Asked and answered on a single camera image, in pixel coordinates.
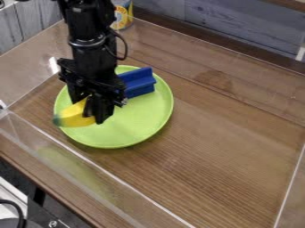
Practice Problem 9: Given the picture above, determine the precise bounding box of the green round plate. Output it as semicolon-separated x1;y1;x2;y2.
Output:
60;70;174;149

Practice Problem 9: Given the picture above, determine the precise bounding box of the blue plastic block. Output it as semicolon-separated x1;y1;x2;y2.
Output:
115;65;156;99

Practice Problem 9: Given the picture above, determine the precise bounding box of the clear acrylic tray wall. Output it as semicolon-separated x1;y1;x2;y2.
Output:
0;110;195;228

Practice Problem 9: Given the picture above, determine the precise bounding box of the yellow toy banana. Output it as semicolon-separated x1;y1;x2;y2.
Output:
52;98;95;127

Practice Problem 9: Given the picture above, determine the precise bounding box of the black cable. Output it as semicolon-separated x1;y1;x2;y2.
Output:
0;199;26;228

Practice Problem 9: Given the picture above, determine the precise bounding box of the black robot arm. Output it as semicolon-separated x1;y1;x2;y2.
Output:
56;0;127;124

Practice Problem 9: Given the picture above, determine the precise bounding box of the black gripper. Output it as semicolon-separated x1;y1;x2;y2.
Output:
57;41;125;125

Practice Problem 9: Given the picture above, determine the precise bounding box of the yellow printed can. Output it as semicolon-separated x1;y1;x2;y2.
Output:
111;0;133;30

